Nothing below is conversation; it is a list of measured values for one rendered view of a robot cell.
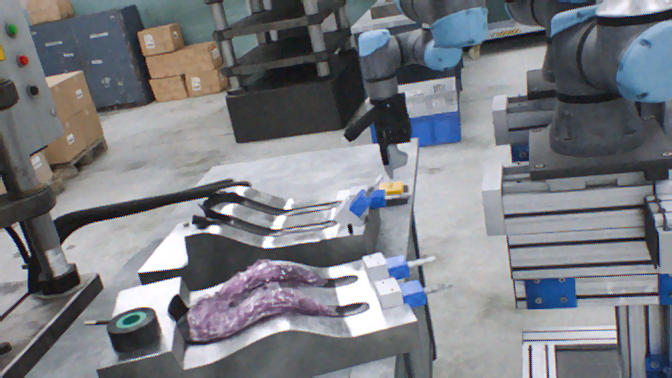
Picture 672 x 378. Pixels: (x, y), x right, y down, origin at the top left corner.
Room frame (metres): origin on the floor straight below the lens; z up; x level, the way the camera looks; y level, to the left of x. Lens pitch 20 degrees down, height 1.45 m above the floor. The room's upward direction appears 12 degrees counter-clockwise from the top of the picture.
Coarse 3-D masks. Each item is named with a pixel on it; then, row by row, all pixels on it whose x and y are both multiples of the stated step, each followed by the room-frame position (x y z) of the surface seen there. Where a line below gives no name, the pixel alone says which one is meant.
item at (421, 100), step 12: (408, 84) 4.85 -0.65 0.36; (420, 84) 4.83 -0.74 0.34; (432, 84) 4.81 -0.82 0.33; (408, 96) 4.48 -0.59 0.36; (420, 96) 4.46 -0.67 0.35; (432, 96) 4.44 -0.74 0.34; (444, 96) 4.42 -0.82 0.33; (456, 96) 4.70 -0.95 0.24; (408, 108) 4.69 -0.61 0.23; (420, 108) 4.46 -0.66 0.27; (432, 108) 4.45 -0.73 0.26; (444, 108) 4.43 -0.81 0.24; (456, 108) 4.41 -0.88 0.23
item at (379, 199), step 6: (360, 186) 1.46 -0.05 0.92; (366, 186) 1.45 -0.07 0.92; (354, 192) 1.43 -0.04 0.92; (378, 192) 1.43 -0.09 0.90; (384, 192) 1.43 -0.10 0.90; (372, 198) 1.41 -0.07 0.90; (378, 198) 1.41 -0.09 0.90; (384, 198) 1.41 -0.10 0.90; (390, 198) 1.42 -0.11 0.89; (396, 198) 1.41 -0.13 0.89; (402, 198) 1.41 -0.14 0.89; (372, 204) 1.41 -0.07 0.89; (378, 204) 1.41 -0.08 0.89; (384, 204) 1.40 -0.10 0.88
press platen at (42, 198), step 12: (24, 192) 1.50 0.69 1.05; (36, 192) 1.50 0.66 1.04; (48, 192) 1.52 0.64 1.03; (0, 204) 1.48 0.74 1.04; (12, 204) 1.46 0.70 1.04; (24, 204) 1.47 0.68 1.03; (36, 204) 1.49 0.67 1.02; (48, 204) 1.51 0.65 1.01; (0, 216) 1.44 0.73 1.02; (12, 216) 1.45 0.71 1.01; (24, 216) 1.47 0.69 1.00; (36, 216) 1.50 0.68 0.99; (0, 228) 1.43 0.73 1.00
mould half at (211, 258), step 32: (256, 192) 1.56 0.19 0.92; (224, 224) 1.37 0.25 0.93; (288, 224) 1.40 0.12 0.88; (160, 256) 1.42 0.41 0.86; (192, 256) 1.34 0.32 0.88; (224, 256) 1.32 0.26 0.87; (256, 256) 1.31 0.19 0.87; (288, 256) 1.29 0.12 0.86; (320, 256) 1.28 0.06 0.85; (352, 256) 1.26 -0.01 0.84; (192, 288) 1.34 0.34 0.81
